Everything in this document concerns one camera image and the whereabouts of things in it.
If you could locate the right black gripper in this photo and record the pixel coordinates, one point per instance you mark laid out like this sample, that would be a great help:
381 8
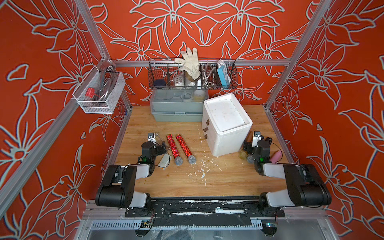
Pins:
249 146

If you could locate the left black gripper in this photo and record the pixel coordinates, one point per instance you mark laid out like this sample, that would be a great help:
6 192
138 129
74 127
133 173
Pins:
158 151

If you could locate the black sparkly microphone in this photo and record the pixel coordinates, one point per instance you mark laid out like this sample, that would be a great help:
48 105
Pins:
250 159
269 140

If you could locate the pink microphone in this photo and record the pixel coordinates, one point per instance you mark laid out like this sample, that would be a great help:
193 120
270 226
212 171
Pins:
277 157

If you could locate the gold microphone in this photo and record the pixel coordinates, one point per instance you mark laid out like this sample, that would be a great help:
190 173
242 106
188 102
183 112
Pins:
243 155

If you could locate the red sparkly microphone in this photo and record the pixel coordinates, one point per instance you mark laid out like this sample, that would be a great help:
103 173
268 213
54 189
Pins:
191 158
174 149

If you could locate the white drawer cabinet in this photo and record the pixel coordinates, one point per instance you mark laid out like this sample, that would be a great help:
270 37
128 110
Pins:
225 124

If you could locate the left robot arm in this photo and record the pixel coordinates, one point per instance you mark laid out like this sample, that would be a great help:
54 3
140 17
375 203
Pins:
117 188

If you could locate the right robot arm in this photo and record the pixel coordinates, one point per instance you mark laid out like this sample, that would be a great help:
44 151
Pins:
304 186

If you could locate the small white orange packet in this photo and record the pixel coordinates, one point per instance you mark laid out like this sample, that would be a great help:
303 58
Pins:
165 161

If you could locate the grey plastic bin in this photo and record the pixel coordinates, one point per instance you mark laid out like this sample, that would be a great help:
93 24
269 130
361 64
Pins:
176 106

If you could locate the dark blue round lid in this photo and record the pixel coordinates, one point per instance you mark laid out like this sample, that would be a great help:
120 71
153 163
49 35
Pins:
159 84

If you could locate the yellow tape roll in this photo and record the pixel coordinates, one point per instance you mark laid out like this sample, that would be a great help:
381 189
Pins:
199 95

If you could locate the white power strip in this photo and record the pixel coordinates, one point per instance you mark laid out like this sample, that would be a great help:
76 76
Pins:
179 80

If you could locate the blue white box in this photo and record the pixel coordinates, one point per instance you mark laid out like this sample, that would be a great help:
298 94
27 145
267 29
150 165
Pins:
223 74

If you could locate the red item in basket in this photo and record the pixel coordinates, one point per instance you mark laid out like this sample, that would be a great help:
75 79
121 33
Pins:
90 92

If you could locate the white work glove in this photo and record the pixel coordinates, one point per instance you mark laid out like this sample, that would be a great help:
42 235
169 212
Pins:
190 63

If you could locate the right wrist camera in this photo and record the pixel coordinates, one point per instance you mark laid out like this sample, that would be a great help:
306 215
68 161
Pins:
256 138

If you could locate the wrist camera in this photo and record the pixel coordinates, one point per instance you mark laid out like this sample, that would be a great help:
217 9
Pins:
256 138
152 137

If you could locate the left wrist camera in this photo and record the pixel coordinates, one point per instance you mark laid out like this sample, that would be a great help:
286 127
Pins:
152 137

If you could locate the black wire wall basket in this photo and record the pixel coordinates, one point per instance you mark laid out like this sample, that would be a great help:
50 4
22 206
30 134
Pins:
206 74

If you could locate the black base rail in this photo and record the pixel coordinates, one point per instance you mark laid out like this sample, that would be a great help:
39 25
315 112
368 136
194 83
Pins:
232 211

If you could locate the white wire wall basket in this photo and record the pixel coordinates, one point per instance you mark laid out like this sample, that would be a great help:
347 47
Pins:
108 87

